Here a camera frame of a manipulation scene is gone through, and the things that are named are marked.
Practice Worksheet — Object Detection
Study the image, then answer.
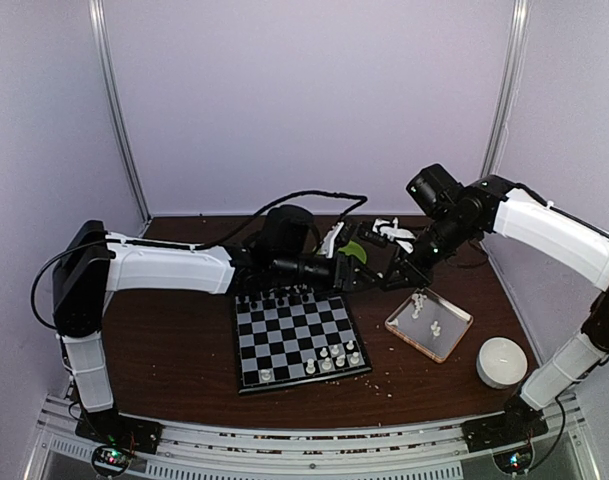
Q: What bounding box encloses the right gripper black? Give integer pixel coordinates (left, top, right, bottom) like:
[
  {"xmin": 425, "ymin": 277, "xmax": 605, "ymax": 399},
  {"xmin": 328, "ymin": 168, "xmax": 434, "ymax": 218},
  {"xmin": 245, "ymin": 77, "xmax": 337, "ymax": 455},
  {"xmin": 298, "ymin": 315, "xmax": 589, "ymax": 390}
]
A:
[{"xmin": 382, "ymin": 211, "xmax": 478, "ymax": 291}]

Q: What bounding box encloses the black white chessboard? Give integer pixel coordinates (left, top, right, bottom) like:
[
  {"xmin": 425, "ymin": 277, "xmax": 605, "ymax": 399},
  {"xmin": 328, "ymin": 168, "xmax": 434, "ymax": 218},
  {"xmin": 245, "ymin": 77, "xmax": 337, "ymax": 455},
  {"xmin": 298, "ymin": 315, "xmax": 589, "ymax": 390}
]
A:
[{"xmin": 233, "ymin": 288, "xmax": 372, "ymax": 395}]

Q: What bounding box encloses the white chess piece tall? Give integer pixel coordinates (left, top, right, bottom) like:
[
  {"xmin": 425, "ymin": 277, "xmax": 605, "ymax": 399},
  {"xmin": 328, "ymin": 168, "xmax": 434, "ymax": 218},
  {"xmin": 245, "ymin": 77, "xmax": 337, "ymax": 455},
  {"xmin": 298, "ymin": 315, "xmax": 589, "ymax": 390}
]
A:
[{"xmin": 305, "ymin": 358, "xmax": 316, "ymax": 375}]

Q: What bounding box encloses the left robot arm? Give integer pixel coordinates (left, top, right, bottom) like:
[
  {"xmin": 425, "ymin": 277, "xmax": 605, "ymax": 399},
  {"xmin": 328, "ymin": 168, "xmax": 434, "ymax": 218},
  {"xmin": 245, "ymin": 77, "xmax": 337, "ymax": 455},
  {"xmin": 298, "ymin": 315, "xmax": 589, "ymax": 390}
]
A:
[{"xmin": 52, "ymin": 205, "xmax": 380, "ymax": 444}]

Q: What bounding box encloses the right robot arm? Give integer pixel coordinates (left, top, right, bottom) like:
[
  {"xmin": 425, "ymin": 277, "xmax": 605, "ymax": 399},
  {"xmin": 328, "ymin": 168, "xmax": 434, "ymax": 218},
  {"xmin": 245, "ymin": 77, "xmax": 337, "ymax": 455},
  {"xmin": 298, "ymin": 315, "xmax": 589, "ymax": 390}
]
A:
[{"xmin": 383, "ymin": 164, "xmax": 609, "ymax": 442}]

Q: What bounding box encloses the green plate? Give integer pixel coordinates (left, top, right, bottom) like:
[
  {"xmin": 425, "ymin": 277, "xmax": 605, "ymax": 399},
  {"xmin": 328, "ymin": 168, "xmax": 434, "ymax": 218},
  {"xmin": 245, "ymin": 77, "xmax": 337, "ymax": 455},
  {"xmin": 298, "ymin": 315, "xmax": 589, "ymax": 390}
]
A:
[{"xmin": 342, "ymin": 240, "xmax": 368, "ymax": 264}]

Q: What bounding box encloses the metal wooden tray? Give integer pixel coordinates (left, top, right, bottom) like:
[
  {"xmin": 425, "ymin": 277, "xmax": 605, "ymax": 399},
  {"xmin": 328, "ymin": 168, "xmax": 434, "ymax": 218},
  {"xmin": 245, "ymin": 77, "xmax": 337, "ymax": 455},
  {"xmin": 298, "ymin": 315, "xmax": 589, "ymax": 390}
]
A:
[{"xmin": 384, "ymin": 289, "xmax": 474, "ymax": 364}]

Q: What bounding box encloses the white bowl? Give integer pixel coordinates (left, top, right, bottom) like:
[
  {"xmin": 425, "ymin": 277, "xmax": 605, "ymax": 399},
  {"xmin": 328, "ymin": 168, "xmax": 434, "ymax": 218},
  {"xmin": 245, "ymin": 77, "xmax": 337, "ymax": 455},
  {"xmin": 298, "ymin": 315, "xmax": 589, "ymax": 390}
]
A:
[{"xmin": 476, "ymin": 337, "xmax": 528, "ymax": 389}]

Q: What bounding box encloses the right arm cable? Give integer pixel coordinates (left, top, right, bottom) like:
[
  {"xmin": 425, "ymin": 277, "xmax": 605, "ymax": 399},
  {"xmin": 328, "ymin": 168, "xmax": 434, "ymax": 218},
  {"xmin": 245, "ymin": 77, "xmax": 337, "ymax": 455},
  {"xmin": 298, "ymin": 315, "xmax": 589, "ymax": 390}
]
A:
[{"xmin": 448, "ymin": 239, "xmax": 490, "ymax": 269}]

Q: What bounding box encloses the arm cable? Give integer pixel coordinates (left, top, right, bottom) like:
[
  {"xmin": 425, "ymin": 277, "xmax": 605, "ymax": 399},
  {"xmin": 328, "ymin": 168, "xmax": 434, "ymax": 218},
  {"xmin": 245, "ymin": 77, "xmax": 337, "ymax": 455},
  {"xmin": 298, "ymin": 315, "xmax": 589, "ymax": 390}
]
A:
[
  {"xmin": 448, "ymin": 239, "xmax": 490, "ymax": 269},
  {"xmin": 31, "ymin": 188, "xmax": 369, "ymax": 331}
]

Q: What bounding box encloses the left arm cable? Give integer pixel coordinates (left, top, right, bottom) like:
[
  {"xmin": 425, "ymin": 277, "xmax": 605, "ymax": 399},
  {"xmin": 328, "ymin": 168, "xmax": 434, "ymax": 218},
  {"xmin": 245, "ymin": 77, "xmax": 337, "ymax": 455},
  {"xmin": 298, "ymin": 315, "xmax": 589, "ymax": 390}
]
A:
[{"xmin": 31, "ymin": 188, "xmax": 369, "ymax": 331}]

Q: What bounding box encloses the front aluminium rail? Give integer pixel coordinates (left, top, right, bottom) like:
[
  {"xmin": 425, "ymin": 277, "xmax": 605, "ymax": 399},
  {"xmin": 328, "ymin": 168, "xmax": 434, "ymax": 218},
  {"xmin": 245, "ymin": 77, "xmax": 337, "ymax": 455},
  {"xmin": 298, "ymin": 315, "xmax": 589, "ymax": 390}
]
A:
[{"xmin": 20, "ymin": 394, "xmax": 606, "ymax": 479}]

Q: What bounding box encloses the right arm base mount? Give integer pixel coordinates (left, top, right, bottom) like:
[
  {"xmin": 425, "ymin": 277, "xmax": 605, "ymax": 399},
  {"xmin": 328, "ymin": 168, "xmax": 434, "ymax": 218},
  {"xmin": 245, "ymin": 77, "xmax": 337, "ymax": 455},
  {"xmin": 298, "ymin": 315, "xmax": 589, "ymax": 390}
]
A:
[{"xmin": 461, "ymin": 414, "xmax": 549, "ymax": 476}]

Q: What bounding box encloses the right aluminium frame post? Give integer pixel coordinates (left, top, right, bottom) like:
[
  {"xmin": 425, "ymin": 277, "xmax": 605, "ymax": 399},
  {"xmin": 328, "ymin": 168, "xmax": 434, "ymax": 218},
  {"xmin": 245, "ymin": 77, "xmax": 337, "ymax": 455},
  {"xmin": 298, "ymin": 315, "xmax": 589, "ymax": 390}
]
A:
[{"xmin": 480, "ymin": 0, "xmax": 531, "ymax": 177}]

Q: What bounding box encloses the aluminium frame post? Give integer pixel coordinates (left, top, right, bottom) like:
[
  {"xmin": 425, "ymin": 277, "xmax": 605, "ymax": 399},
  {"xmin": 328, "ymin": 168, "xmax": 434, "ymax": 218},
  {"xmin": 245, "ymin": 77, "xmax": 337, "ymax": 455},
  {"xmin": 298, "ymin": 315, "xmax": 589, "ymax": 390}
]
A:
[
  {"xmin": 480, "ymin": 0, "xmax": 531, "ymax": 177},
  {"xmin": 88, "ymin": 0, "xmax": 152, "ymax": 224}
]

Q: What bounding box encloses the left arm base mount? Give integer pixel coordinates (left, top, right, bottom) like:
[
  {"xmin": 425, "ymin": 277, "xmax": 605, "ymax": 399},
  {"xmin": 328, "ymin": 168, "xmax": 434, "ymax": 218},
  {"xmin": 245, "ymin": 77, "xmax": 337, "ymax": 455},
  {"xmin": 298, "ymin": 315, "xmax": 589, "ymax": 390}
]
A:
[{"xmin": 75, "ymin": 417, "xmax": 163, "ymax": 477}]

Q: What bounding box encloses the left aluminium frame post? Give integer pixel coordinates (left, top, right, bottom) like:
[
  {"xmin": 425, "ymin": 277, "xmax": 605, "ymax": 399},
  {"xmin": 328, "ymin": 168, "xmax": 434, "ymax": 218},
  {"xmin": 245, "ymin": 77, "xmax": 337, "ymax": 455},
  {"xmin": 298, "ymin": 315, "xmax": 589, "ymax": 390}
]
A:
[{"xmin": 88, "ymin": 0, "xmax": 152, "ymax": 224}]

